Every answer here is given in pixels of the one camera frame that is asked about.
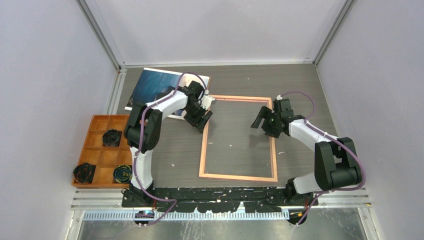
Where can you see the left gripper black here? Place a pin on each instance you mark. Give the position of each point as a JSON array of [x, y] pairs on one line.
[[197, 122]]

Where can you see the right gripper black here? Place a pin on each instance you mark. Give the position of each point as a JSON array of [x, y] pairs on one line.
[[267, 114]]

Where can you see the pink wooden picture frame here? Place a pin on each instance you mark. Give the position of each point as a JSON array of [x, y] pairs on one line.
[[272, 145]]

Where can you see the clear acrylic sheet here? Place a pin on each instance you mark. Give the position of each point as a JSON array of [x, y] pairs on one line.
[[233, 146]]

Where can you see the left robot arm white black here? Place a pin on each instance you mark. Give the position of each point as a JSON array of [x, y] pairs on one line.
[[143, 128]]

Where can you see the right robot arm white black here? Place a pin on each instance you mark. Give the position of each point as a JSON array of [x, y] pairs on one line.
[[335, 159]]

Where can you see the landscape photo print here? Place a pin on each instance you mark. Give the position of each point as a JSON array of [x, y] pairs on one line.
[[152, 83]]

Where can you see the orange compartment tray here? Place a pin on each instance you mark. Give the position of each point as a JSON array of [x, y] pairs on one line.
[[104, 158]]

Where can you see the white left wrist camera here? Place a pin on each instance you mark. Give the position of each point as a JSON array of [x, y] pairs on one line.
[[206, 101]]

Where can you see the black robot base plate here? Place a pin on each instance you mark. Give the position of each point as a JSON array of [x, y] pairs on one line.
[[263, 199]]

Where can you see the aluminium rail front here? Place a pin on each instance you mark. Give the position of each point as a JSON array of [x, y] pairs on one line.
[[96, 199]]

